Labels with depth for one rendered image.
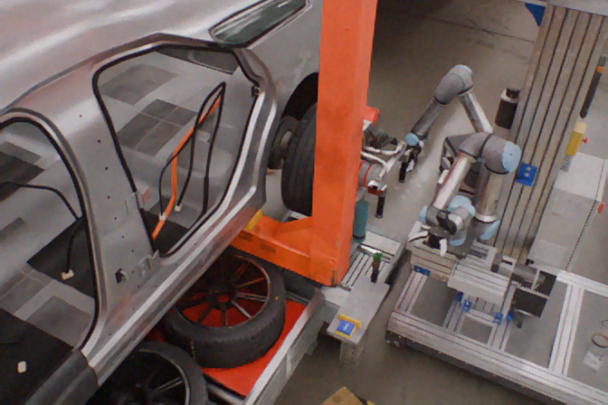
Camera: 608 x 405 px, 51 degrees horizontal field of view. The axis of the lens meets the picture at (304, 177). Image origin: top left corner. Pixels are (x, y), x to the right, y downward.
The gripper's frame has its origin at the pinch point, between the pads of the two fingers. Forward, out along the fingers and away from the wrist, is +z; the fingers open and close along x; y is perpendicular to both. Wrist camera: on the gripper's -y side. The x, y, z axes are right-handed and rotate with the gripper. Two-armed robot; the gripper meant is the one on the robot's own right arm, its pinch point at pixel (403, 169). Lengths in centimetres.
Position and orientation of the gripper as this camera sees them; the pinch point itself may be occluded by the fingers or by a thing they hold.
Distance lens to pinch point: 360.0
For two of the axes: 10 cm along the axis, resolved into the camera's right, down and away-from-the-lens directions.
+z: -4.6, 5.5, -7.0
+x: 8.9, 3.1, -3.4
